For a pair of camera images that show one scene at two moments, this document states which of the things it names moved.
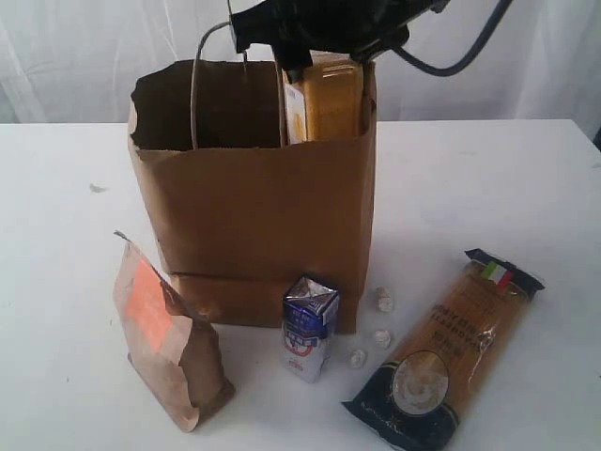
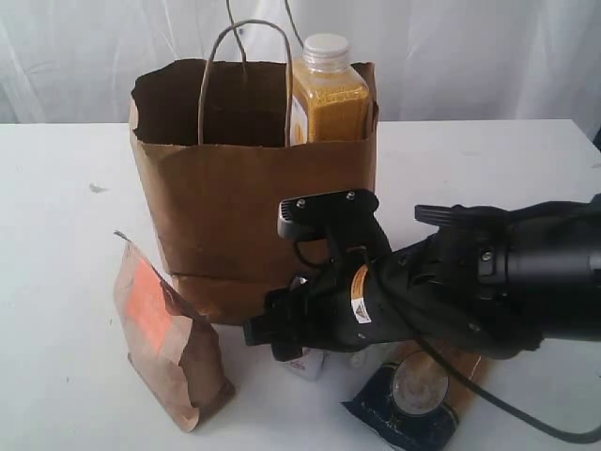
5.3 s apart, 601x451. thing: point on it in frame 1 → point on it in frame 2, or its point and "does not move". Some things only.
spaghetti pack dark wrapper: [414, 402] does not move
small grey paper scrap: [96, 188] does not move
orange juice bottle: [329, 101] does not move
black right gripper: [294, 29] → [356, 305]
